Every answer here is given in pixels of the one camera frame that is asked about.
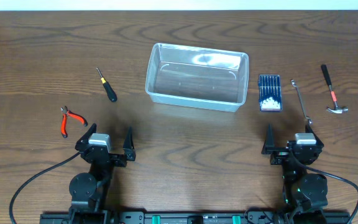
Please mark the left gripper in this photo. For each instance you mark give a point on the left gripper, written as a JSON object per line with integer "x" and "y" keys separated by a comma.
{"x": 128, "y": 155}

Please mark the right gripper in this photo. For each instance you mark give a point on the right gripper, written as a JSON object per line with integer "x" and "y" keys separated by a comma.
{"x": 268, "y": 148}

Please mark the blue drill bit case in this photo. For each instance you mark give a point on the blue drill bit case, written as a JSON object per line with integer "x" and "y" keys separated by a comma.
{"x": 270, "y": 95}

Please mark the silver wrench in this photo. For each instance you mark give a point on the silver wrench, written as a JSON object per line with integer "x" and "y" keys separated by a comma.
{"x": 306, "y": 117}

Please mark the small claw hammer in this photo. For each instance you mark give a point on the small claw hammer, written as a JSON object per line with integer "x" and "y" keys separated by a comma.
{"x": 337, "y": 109}

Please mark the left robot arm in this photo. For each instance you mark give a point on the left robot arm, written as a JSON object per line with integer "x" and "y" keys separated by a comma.
{"x": 89, "y": 189}

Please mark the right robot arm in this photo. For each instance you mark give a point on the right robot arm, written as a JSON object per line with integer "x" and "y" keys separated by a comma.
{"x": 304, "y": 193}

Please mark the clear plastic container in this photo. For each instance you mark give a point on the clear plastic container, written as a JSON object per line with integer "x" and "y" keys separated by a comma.
{"x": 197, "y": 77}

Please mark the black yellow screwdriver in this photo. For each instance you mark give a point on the black yellow screwdriver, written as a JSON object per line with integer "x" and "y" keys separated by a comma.
{"x": 108, "y": 89}

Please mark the red black pliers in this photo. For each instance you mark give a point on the red black pliers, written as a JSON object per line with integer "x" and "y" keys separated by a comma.
{"x": 67, "y": 113}

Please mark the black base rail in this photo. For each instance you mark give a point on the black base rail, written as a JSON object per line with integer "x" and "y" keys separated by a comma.
{"x": 250, "y": 216}

